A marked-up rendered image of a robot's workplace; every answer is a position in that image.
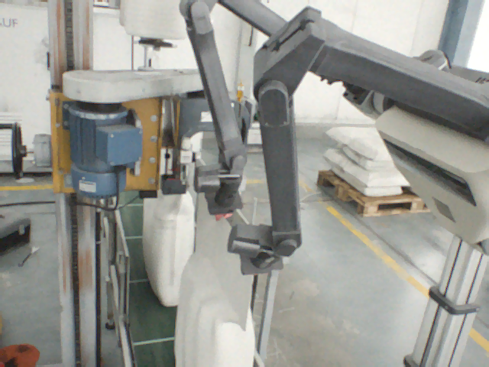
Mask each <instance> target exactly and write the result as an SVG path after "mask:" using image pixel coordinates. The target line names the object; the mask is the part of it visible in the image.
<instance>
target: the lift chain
mask: <svg viewBox="0 0 489 367"><path fill-rule="evenodd" d="M67 4H71V6H67ZM67 10H71V11H67ZM66 16H67V17H66V38H67V42H66V44H67V62H68V63H67V66H68V70H67V72H70V71H74V70H73V69H69V67H72V68H73V67H74V64H73V29H72V30H70V29H68V28H73V18H72V16H73V0H66ZM68 16H71V18H68ZM68 21H71V22H72V24H68ZM68 33H72V36H70V35H69V36H68ZM68 39H72V41H68ZM69 45H72V47H69ZM69 50H71V51H72V52H69ZM69 57H72V58H69ZM69 61H71V62H72V63H69ZM72 196H74V198H72ZM73 201H75V203H77V193H71V203H72V202H73ZM77 209H78V208H77V205H71V218H72V221H71V223H72V248H73V250H72V253H73V303H74V307H75V309H74V310H75V312H74V313H75V340H76V341H75V343H76V367H78V366H79V367H81V361H80V359H81V358H80V326H79V325H80V322H78V321H80V318H79V254H78V251H79V250H78V247H79V246H78V216H77V213H78V212H77ZM73 210H76V212H73ZM75 214H76V216H73V215H75ZM73 219H76V220H73ZM73 223H76V224H73ZM73 227H76V228H75V229H73ZM73 232H76V233H73ZM74 236H76V237H74ZM73 240H77V242H74V241H73ZM74 248H77V249H74ZM74 253H77V254H74ZM74 257H77V258H74ZM76 260H77V262H74V261H76ZM74 265H76V266H74ZM75 268H77V269H75ZM75 273H78V274H75ZM77 276H78V278H75V277H77ZM77 280H78V281H77ZM75 284H78V285H75ZM75 288H78V289H75ZM77 291H78V292H77ZM76 292H77V293H76ZM76 296H78V297H76ZM76 303H78V304H76ZM76 307H78V308H76ZM77 310H78V311H77ZM76 315H78V316H76ZM76 318H79V319H76ZM76 322H77V323H76ZM77 329H78V330H77ZM77 336H78V337H77ZM77 339H78V340H77ZM77 350H78V351H77ZM77 353H78V354H77ZM77 356H78V357H79V358H77ZM77 360H79V361H77ZM77 363H79V364H77Z"/></svg>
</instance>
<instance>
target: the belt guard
mask: <svg viewBox="0 0 489 367"><path fill-rule="evenodd" d="M174 70H177V71H174ZM154 71H156V72H160V74H141V75H139V74H135V73H132V72H144V71H140V70H74V71H70V72H66V73H64V74H63V94H64V96H66V97H68V98H70V99H76V100H80V101H85V102H125V101H131V100H136V99H146V98H153V97H158V96H163V95H170V94H175V93H185V92H191V91H196V90H203V87H202V81H201V78H200V74H199V72H198V69H162V70H154ZM180 71H183V73H179V72H180Z"/></svg>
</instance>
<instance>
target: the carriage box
mask: <svg viewBox="0 0 489 367"><path fill-rule="evenodd" d="M46 101H49V103H50V134H51V154H52V175H53V193H76V192H75V191H74V189H73V188H72V187H64V182H63V175H64V174H71V164H72V160H70V131H69V130H63V110H62V102H63V101H75V99H70V98H68V97H66V96H64V94H63V93H53V91H50V89H48V94H46ZM122 105H123V106H124V107H125V108H126V109H127V115H130V109H134V110H135V111H136V113H137V115H138V117H139V119H140V120H141V124H142V130H143V140H142V159H141V160H140V176H134V174H133V171H132V169H127V172H126V185H125V189H124V190H123V191H139V190H157V191H158V190H160V166H161V148H162V130H163V111H164V100H163V96H158V97H153V98H146V99H136V100H131V101H125V102H122Z"/></svg>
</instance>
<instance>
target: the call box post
mask: <svg viewBox="0 0 489 367"><path fill-rule="evenodd" d="M277 276H278V269H277V271H271V272H269V273H268V274H267V283H266V289H265V295H264V306H263V313H262V318H261V329H260V330H259V336H258V341H257V353H258V355H259V357H261V360H262V362H263V364H264V361H265V356H266V350H267V340H268V335H269V329H270V323H271V318H272V313H273V307H274V297H275V291H276V286H277Z"/></svg>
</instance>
